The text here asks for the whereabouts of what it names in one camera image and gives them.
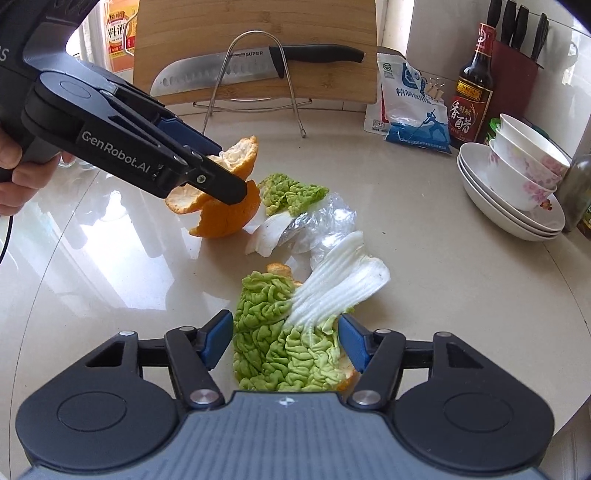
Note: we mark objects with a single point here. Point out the large orange peel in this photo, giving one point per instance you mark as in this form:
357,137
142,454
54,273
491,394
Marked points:
221,221

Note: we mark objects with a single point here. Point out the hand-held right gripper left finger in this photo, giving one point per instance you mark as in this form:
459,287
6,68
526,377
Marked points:
217,337

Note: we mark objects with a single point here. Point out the dark vinegar bottle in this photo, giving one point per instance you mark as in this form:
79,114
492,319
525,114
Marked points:
471,92

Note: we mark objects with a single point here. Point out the metal binder clip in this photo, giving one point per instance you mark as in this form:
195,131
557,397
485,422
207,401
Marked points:
434,87

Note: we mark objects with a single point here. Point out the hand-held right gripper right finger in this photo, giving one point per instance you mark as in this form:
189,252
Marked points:
351,341

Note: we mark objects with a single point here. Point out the large napa cabbage leaf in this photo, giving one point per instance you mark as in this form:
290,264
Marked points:
263,323

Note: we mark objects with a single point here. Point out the clear plastic wrap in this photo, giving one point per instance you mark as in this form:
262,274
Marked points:
332,217

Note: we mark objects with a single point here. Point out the white plate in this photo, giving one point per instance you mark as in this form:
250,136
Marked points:
475,184
521,236
517,230

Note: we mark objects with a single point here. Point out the wooden cutting board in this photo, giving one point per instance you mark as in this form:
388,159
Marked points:
184,27

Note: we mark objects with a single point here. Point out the dark red knife block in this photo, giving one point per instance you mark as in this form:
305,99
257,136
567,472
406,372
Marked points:
512,83

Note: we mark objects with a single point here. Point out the green lid jar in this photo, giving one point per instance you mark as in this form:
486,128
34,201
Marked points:
491,131

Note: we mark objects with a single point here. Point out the cooking wine bottle yellow label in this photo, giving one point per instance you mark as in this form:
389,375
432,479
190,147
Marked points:
121,37

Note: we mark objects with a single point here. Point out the tall translucent bottle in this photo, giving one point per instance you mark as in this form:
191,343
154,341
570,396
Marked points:
91,44

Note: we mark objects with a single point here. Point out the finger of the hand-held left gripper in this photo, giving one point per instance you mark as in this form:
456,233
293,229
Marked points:
217,184
184,134

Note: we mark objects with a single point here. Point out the blue and white salt bag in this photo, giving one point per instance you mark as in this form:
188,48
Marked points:
415,115

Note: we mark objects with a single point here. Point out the person's left hand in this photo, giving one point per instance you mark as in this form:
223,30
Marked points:
18,189

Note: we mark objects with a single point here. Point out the small napa cabbage leaf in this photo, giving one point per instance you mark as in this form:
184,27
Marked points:
286,194

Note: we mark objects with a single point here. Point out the white floral bowl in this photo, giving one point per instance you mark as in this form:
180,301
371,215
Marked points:
512,159
512,189
531,147

